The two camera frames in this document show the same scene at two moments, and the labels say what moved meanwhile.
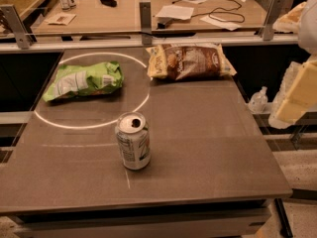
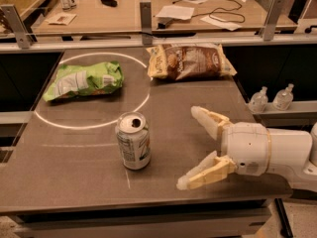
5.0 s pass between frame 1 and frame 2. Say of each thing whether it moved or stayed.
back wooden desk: stayed
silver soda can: stayed
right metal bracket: stayed
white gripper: moved
